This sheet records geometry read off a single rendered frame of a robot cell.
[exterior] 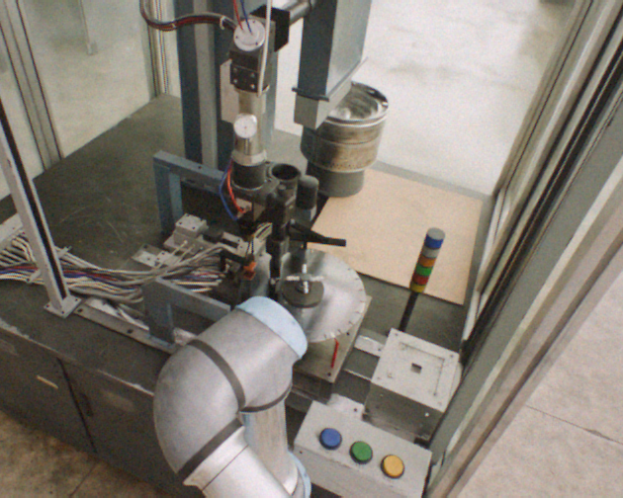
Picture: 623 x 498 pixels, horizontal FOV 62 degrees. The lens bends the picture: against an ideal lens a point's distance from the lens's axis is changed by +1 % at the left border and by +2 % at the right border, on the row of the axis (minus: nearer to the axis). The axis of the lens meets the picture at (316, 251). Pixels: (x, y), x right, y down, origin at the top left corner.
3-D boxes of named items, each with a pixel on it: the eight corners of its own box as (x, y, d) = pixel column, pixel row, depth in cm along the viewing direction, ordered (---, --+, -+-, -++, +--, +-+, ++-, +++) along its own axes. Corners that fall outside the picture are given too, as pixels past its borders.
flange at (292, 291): (279, 276, 138) (280, 269, 136) (319, 274, 140) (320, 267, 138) (285, 307, 130) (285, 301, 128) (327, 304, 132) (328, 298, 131)
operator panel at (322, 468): (415, 480, 122) (432, 452, 112) (403, 527, 115) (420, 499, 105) (307, 432, 128) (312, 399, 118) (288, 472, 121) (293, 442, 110)
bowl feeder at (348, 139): (381, 174, 214) (400, 93, 190) (357, 215, 193) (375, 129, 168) (312, 152, 221) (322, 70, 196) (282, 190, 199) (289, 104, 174)
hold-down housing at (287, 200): (291, 253, 127) (298, 187, 113) (280, 264, 124) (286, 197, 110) (273, 243, 129) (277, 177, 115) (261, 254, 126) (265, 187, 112)
